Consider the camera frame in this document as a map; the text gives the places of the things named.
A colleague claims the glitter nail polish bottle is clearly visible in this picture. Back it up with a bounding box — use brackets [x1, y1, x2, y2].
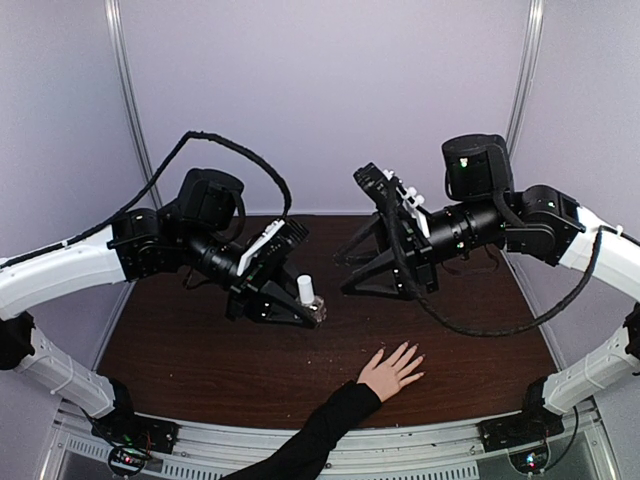
[296, 274, 327, 324]

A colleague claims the left round circuit board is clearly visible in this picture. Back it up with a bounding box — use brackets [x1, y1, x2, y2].
[107, 446, 151, 477]

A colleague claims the round circuit board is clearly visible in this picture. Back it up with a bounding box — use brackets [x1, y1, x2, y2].
[107, 446, 151, 477]
[509, 446, 550, 475]

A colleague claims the left black sleeved cable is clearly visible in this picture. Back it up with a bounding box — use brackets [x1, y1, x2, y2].
[0, 130, 294, 269]

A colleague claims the aluminium front rail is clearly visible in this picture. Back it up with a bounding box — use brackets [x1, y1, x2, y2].
[37, 400, 619, 479]

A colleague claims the right round circuit board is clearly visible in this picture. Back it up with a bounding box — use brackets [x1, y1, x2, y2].
[509, 446, 550, 475]

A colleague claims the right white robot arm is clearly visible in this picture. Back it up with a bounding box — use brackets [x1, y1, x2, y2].
[335, 134, 639, 301]

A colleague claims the left aluminium frame post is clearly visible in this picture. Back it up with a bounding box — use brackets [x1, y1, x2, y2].
[104, 0, 154, 184]

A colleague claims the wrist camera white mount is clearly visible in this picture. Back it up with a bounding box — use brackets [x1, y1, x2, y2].
[353, 163, 431, 238]
[236, 219, 285, 277]

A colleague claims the aluminium frame post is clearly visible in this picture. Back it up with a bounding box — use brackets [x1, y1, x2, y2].
[506, 0, 545, 158]
[104, 0, 154, 184]

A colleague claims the black sleeved cable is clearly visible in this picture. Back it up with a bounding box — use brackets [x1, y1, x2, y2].
[0, 130, 294, 269]
[382, 182, 614, 337]

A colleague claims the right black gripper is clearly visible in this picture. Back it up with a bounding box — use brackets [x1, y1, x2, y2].
[332, 194, 506, 300]

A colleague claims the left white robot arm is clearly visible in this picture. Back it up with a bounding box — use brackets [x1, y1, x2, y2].
[1, 169, 326, 444]

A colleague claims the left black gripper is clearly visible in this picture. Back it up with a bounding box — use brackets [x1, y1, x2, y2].
[182, 222, 325, 329]

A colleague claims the black sleeved forearm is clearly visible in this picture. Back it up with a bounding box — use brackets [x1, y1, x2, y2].
[225, 381, 382, 480]

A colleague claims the right black sleeved cable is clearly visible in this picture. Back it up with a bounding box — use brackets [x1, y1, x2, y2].
[382, 182, 614, 337]

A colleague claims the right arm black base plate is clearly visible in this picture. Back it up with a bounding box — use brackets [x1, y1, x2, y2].
[478, 412, 565, 452]

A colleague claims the person's bare hand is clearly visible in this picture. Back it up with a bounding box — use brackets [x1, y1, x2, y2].
[356, 341, 425, 403]

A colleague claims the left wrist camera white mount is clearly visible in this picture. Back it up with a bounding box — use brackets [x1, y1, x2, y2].
[236, 219, 285, 277]

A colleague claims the right aluminium frame post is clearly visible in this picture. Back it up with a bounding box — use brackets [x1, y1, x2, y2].
[506, 0, 545, 158]

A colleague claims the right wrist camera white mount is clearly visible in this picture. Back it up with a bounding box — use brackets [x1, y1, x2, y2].
[353, 163, 431, 238]

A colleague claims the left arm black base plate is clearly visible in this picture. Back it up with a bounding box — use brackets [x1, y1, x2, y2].
[90, 415, 179, 454]

